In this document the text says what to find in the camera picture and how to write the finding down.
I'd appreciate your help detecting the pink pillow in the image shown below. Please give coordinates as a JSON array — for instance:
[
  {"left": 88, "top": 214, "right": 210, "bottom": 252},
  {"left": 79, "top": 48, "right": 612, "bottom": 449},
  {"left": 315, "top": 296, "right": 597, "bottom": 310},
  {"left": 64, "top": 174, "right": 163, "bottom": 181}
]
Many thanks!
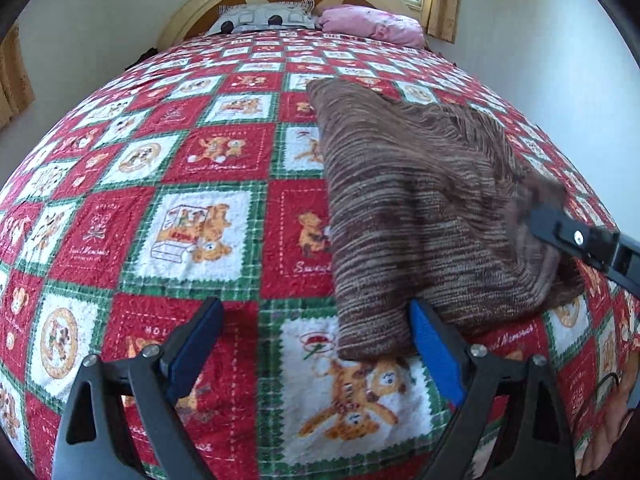
[{"left": 314, "top": 4, "right": 427, "bottom": 50}]

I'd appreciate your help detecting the brown knitted sweater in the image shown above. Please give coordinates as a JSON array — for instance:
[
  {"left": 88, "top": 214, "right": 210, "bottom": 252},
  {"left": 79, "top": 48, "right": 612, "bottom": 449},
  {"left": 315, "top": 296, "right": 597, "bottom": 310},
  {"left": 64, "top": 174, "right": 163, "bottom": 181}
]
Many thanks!
[{"left": 306, "top": 77, "right": 587, "bottom": 362}]

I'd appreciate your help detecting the black cable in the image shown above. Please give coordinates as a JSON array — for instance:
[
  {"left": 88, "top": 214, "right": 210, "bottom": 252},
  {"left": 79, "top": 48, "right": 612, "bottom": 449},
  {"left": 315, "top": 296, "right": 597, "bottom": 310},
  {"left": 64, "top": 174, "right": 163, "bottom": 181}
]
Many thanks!
[{"left": 570, "top": 372, "right": 623, "bottom": 431}]

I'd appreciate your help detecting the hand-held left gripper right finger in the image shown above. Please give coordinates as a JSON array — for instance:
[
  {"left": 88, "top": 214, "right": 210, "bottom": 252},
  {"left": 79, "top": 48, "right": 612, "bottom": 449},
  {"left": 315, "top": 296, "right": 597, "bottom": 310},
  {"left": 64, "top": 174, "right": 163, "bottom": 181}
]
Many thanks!
[{"left": 409, "top": 298, "right": 577, "bottom": 480}]

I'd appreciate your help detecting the yellow curtain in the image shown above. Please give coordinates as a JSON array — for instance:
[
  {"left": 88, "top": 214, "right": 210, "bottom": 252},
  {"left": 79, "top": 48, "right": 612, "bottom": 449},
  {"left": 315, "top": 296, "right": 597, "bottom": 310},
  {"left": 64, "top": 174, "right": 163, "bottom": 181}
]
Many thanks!
[
  {"left": 424, "top": 0, "right": 464, "bottom": 44},
  {"left": 0, "top": 24, "right": 37, "bottom": 132}
]

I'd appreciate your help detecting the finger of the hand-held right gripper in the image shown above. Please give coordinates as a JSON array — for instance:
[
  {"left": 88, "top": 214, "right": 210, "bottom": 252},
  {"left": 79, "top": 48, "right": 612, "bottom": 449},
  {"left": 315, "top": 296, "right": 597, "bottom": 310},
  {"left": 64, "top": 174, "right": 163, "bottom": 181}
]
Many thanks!
[{"left": 529, "top": 204, "right": 622, "bottom": 272}]

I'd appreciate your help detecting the grey patterned pillow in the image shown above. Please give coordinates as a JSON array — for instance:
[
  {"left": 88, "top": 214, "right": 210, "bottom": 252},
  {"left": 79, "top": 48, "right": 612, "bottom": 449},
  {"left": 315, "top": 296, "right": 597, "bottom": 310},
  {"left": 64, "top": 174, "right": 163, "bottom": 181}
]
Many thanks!
[{"left": 206, "top": 2, "right": 317, "bottom": 37}]

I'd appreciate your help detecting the person's right forearm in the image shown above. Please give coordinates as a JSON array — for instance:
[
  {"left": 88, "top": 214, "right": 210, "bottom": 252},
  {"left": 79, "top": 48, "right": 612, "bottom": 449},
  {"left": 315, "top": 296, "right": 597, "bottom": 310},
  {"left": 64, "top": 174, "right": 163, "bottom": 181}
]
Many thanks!
[{"left": 575, "top": 360, "right": 640, "bottom": 478}]

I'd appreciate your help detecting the red checkered printed quilt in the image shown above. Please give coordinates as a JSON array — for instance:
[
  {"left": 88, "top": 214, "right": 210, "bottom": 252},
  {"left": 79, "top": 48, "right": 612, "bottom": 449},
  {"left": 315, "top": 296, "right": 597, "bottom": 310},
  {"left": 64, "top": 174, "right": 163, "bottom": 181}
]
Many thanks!
[{"left": 0, "top": 29, "right": 640, "bottom": 480}]

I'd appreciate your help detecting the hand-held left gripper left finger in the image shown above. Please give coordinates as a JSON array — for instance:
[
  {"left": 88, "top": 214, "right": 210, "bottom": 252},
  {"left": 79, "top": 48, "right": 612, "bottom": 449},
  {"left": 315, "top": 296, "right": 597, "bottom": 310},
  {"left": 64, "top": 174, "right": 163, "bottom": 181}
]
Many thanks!
[{"left": 51, "top": 297, "right": 225, "bottom": 480}]

